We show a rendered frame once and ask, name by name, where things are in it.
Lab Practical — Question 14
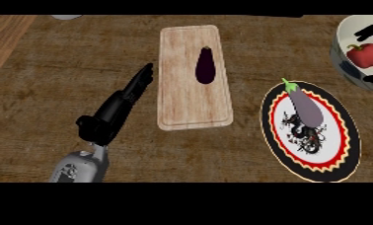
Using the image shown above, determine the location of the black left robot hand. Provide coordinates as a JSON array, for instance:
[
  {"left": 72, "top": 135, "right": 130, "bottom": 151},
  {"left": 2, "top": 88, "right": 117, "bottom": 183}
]
[{"left": 74, "top": 62, "right": 156, "bottom": 147}]

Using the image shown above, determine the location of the pale purple eggplant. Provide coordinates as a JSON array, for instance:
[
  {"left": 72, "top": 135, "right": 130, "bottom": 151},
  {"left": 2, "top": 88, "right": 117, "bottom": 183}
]
[{"left": 282, "top": 77, "right": 324, "bottom": 127}]

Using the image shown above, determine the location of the red bell pepper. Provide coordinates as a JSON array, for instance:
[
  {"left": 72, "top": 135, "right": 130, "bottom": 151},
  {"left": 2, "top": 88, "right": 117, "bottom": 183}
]
[{"left": 345, "top": 43, "right": 373, "bottom": 69}]

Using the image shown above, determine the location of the pale grey object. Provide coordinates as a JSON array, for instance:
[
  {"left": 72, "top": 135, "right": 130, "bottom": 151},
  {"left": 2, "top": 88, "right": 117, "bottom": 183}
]
[{"left": 50, "top": 15, "right": 84, "bottom": 21}]

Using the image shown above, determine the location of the pale wooden cutting board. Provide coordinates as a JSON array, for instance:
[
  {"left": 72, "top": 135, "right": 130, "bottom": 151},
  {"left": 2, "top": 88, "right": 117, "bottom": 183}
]
[{"left": 156, "top": 24, "right": 235, "bottom": 132}]

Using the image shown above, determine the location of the dark purple eggplant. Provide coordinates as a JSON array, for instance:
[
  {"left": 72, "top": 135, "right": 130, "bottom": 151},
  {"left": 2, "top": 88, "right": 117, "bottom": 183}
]
[{"left": 193, "top": 46, "right": 218, "bottom": 85}]

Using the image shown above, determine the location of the black red white plate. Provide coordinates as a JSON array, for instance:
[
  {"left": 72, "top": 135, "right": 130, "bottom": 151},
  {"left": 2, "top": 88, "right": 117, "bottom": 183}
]
[{"left": 260, "top": 80, "right": 363, "bottom": 183}]

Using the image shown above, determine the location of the white black patterned bowl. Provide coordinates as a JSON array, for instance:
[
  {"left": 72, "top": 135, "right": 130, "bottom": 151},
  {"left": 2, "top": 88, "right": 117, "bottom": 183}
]
[{"left": 329, "top": 15, "right": 373, "bottom": 93}]

